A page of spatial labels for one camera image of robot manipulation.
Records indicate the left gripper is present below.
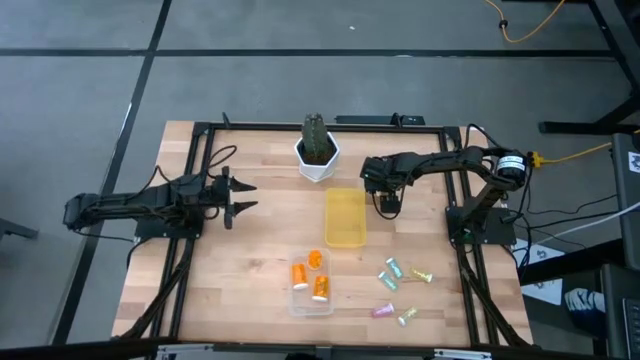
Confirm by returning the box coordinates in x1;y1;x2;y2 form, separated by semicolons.
203;167;260;231

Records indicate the teal pill bottle white cap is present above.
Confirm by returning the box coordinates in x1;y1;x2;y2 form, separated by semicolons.
376;270;400;293
384;256;405;280

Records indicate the yellow plastic bin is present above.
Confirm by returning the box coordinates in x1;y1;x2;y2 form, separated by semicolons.
324;187;368;250

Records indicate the clear frosted plastic bin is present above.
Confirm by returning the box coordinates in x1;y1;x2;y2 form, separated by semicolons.
287;247;336;319

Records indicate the white faceted plant pot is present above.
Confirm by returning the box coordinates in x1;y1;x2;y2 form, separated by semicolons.
293;132;342;183

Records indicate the green cactus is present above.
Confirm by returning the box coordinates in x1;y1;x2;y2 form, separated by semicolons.
301;112;338;164

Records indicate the white printed marker sheet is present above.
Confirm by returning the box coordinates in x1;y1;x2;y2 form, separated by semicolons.
518;239;566;308

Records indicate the grey chair base leg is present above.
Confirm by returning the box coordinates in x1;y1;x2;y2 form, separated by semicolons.
0;216;40;242

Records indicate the person's shoe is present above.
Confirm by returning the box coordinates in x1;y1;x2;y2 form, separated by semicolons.
563;286;609;327

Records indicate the grey equipment case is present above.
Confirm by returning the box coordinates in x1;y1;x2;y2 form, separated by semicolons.
610;131;640;272

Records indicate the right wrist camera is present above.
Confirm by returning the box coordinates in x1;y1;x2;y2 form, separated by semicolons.
379;193;402;215

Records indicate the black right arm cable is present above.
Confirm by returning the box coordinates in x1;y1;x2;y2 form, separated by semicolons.
370;191;402;222

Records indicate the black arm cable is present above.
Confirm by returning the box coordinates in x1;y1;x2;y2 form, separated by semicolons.
370;191;402;222
206;144;239;172

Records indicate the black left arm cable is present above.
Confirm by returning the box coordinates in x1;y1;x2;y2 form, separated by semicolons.
206;144;239;172

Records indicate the black aluminium table frame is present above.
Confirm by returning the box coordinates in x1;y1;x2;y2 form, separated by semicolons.
111;112;537;352

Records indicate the silver camera mount rail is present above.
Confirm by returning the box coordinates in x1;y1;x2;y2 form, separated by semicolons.
153;342;494;360

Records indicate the yellow extension cable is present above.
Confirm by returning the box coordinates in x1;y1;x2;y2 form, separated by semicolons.
528;141;614;169
483;0;567;45

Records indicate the white cable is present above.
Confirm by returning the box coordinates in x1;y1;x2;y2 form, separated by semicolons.
518;200;640;247

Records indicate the black desk frame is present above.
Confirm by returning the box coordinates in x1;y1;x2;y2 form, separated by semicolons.
537;0;640;137

